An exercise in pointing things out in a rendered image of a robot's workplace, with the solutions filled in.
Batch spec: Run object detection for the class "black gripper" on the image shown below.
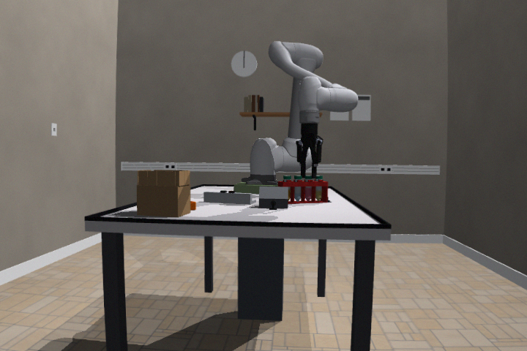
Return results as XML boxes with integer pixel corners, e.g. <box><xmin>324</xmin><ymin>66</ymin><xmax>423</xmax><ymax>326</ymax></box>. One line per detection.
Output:
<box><xmin>296</xmin><ymin>123</ymin><xmax>323</xmax><ymax>178</ymax></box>

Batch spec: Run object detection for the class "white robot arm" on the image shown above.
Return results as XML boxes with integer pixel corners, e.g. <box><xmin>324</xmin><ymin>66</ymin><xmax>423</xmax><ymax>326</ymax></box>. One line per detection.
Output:
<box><xmin>242</xmin><ymin>41</ymin><xmax>358</xmax><ymax>185</ymax></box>

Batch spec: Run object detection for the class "white key panel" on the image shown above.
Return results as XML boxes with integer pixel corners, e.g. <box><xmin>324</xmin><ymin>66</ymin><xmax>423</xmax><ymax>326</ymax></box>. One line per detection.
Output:
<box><xmin>259</xmin><ymin>186</ymin><xmax>288</xmax><ymax>210</ymax></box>

